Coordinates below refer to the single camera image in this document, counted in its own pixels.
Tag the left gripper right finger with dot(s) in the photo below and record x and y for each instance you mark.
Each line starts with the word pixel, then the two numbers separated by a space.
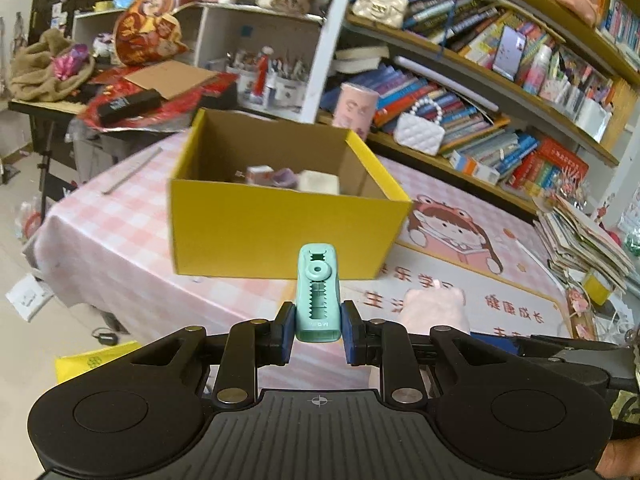
pixel 387 346

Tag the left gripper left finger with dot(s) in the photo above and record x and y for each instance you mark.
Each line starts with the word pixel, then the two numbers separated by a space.
pixel 249 346

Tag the teal correction tape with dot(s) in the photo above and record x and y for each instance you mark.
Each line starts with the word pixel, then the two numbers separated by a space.
pixel 318 300

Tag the clear jar with banknotes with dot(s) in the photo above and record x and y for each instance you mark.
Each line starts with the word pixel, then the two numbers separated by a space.
pixel 581 314

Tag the stack of papers and books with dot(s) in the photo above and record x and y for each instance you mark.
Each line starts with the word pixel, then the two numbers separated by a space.
pixel 575 243

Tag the pink cartoon desk mat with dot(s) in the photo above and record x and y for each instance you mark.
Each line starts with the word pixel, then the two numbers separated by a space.
pixel 428 237

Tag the yellow cardboard box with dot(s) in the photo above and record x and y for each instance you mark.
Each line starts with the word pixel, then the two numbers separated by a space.
pixel 221 227

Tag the white plug adapter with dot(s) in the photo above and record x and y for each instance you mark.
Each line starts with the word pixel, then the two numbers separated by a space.
pixel 256 175

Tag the purple small toy in box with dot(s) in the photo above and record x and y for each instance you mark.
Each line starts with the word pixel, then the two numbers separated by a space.
pixel 284 178

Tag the white charger block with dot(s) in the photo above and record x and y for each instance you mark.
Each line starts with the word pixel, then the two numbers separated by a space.
pixel 310 181

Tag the pink checkered tablecloth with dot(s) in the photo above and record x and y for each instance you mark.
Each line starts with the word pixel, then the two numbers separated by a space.
pixel 112 252

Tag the white orange small box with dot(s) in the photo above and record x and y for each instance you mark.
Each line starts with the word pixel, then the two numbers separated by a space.
pixel 469 166

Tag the red book box set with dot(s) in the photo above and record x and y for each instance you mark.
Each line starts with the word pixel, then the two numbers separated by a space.
pixel 545 167

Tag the metal ruler strip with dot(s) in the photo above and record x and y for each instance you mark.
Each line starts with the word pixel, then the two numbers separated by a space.
pixel 131 170

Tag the white quilted mini handbag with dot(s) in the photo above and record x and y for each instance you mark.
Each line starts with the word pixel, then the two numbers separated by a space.
pixel 418 133

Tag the pink cylindrical pen holder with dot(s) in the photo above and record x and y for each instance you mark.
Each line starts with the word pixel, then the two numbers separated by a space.
pixel 355 109

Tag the white pen cup holder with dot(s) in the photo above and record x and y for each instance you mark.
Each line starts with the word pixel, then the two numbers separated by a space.
pixel 268 81

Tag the black rectangular case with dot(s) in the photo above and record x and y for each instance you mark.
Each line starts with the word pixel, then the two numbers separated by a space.
pixel 124 107

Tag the brown cardboard sheet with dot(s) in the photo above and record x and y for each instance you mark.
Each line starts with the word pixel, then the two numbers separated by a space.
pixel 170 78

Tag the wooden bookshelf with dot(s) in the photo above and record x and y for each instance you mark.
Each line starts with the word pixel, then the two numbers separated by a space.
pixel 611 159

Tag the red cartoon figure decoration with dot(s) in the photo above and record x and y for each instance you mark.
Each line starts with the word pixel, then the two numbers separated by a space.
pixel 149 32

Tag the cream quilted mini handbag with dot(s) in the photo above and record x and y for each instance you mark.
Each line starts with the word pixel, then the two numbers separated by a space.
pixel 390 13

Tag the brown plush blanket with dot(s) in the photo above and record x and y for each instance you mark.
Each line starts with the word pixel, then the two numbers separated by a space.
pixel 43 71

